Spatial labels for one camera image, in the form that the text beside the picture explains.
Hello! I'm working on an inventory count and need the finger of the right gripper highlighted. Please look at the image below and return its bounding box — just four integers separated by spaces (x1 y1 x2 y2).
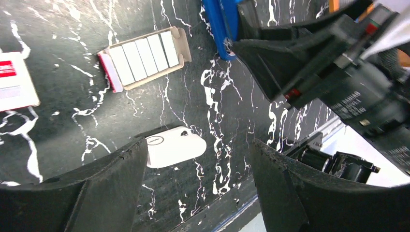
233 32 340 102
237 0 373 40

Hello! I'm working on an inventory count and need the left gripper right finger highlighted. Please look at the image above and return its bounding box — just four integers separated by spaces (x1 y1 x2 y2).
250 140 410 232

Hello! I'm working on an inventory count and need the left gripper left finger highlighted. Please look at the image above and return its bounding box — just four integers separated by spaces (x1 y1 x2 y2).
0 137 148 232

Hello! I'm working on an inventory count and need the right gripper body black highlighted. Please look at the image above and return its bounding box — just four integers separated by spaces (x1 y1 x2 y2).
287 5 410 174

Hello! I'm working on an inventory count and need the silver staple strip tray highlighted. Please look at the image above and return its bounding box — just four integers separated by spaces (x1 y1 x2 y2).
97 27 192 93

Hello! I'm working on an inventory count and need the red white staple box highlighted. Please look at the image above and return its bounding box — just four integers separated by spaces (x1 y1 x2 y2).
0 52 41 112

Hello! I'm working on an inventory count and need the orange wooden shelf rack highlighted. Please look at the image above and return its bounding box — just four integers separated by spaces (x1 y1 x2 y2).
328 0 410 68

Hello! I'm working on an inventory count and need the aluminium rail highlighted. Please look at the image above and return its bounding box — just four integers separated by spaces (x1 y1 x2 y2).
318 116 345 144

